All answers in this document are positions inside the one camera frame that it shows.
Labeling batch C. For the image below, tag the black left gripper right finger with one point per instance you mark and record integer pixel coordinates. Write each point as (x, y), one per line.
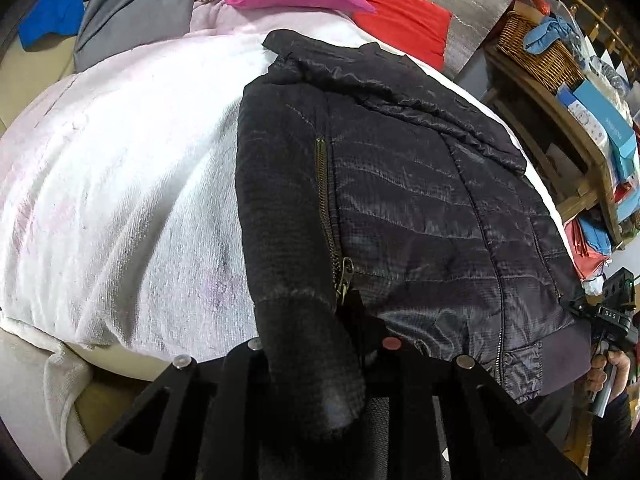
(424, 418)

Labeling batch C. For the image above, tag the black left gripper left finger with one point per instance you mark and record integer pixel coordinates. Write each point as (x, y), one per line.
(196, 421)

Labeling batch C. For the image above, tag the black quilted jacket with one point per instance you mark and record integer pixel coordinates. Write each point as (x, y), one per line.
(359, 176)

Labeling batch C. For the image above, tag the operator right hand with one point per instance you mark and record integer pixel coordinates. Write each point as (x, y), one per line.
(613, 367)

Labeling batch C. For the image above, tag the wooden side shelf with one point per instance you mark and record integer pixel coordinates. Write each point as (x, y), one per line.
(571, 165)

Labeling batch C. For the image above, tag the blue paper box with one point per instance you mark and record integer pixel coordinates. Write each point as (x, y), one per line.
(621, 135)

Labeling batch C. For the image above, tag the white fluffy blanket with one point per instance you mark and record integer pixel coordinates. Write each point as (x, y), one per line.
(119, 216)

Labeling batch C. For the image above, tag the wicker basket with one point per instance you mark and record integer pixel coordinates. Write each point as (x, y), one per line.
(551, 68)

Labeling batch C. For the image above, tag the light blue cloth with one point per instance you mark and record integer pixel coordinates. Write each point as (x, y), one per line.
(550, 30)

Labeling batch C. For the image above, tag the red-orange pillow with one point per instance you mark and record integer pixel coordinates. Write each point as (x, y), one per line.
(417, 27)

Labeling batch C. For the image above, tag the grey coat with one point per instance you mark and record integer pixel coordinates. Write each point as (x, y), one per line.
(110, 27)

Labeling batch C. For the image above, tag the blue garment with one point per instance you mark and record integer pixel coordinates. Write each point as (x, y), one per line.
(57, 17)

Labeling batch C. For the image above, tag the wooden headboard rail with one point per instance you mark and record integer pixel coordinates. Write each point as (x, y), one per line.
(604, 23)

